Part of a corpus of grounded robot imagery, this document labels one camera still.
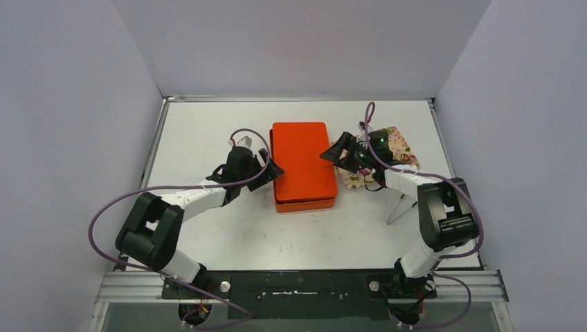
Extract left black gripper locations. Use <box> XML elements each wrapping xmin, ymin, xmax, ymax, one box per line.
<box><xmin>238</xmin><ymin>149</ymin><xmax>284</xmax><ymax>191</ymax></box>

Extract orange tin lid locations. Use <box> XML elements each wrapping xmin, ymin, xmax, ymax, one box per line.
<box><xmin>271</xmin><ymin>122</ymin><xmax>339</xmax><ymax>204</ymax></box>

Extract orange cookie tin box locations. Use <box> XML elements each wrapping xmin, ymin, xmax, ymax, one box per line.
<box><xmin>269</xmin><ymin>128</ymin><xmax>339</xmax><ymax>214</ymax></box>

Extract floral tray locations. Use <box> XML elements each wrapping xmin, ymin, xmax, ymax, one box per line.
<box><xmin>335</xmin><ymin>127</ymin><xmax>421</xmax><ymax>191</ymax></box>

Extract metal tongs with black tips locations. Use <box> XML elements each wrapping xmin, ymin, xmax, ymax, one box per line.
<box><xmin>386</xmin><ymin>194</ymin><xmax>418</xmax><ymax>225</ymax></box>

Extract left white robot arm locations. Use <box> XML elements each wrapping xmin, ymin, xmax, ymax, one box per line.
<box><xmin>115</xmin><ymin>146</ymin><xmax>285</xmax><ymax>297</ymax></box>

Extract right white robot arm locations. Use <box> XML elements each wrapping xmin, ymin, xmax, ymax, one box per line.
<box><xmin>320</xmin><ymin>130</ymin><xmax>481</xmax><ymax>296</ymax></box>

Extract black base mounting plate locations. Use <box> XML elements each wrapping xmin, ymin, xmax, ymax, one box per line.
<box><xmin>161</xmin><ymin>268</ymin><xmax>437</xmax><ymax>320</ymax></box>

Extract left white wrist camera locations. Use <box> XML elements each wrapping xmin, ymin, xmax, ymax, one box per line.
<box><xmin>231</xmin><ymin>135</ymin><xmax>253</xmax><ymax>149</ymax></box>

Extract aluminium frame rail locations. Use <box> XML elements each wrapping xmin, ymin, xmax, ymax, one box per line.
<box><xmin>164</xmin><ymin>93</ymin><xmax>436</xmax><ymax>103</ymax></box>

